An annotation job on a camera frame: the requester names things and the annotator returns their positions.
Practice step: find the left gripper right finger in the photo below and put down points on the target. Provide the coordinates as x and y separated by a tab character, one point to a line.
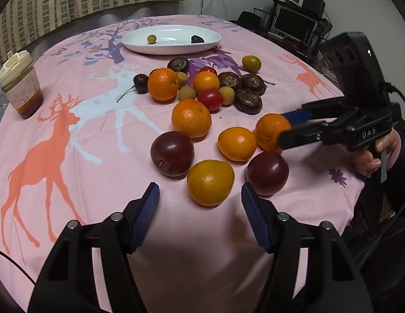
312	269

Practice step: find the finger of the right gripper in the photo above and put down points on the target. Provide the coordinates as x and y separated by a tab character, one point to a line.
306	134
321	109

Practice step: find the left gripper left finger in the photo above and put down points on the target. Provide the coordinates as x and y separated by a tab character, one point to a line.
67	283

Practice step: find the dark plum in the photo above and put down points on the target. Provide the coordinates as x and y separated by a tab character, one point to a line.
268	173
172	153

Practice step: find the dark water chestnut front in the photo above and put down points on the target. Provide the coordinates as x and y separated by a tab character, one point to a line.
248	101

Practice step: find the orange mandarin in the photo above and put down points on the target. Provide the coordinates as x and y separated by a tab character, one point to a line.
237	144

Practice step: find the longan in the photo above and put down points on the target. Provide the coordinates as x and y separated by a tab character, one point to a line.
182	79
151	39
187	93
228	95

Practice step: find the yellow cherry tomato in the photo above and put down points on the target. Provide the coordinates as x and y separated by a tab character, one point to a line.
251	64

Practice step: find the red cherry tomato front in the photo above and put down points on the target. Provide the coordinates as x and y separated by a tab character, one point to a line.
212	99

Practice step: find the red cherry tomato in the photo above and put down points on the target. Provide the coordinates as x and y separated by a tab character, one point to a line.
212	99
208	69

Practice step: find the yellow orange citrus front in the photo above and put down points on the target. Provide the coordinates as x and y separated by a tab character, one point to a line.
210	182

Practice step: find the large orange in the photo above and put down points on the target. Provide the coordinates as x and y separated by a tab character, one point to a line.
163	84
191	118

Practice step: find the red cherry tomato back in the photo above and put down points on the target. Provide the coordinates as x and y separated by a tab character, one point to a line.
208	69

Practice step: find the small orange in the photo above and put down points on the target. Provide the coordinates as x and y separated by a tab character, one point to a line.
205	80

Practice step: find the person right hand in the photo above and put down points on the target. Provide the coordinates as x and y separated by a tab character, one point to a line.
366	163

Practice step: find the black monitor on rack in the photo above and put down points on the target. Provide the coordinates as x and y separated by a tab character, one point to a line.
290	23

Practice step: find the longan beside big orange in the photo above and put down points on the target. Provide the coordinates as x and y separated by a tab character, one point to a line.
182	79

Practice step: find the dark water chestnut back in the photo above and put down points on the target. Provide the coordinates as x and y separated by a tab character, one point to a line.
179	64

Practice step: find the dark chestnut on plate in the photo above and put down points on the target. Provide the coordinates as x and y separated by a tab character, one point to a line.
195	39

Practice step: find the white oval plate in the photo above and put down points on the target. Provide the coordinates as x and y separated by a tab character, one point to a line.
171	40

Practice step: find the pink deer print tablecloth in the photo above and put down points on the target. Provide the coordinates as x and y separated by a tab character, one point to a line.
83	156

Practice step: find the longan on plate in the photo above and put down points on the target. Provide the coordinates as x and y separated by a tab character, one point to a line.
151	39

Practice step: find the jar with cream lid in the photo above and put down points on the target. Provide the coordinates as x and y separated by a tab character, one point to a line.
20	84

